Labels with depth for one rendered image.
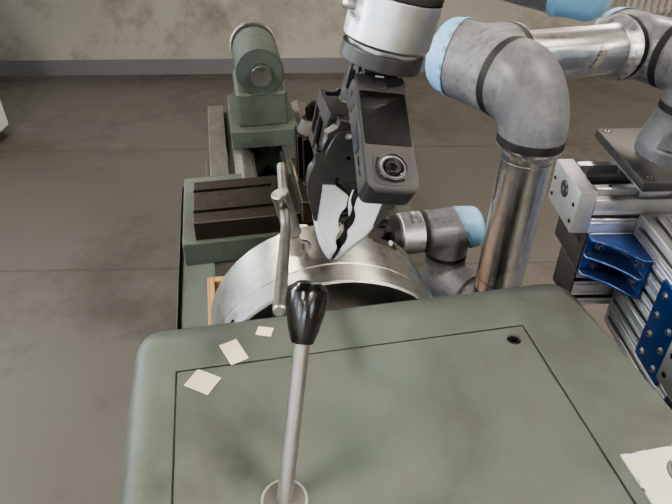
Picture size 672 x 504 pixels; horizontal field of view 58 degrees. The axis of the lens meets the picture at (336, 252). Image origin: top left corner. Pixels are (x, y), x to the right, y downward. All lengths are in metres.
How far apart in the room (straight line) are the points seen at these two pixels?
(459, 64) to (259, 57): 0.94
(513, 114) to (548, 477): 0.51
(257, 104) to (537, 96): 1.11
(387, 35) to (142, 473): 0.40
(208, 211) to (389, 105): 0.90
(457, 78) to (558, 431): 0.55
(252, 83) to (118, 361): 1.21
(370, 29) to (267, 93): 1.32
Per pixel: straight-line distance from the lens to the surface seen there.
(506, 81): 0.88
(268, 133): 1.84
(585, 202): 1.21
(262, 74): 1.77
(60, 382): 2.47
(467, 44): 0.93
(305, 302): 0.43
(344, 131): 0.53
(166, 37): 5.06
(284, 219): 0.70
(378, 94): 0.52
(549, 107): 0.88
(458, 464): 0.53
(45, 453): 2.27
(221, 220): 1.32
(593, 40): 1.14
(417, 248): 1.06
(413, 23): 0.51
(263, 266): 0.77
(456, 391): 0.57
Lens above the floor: 1.68
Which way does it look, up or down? 36 degrees down
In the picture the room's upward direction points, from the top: straight up
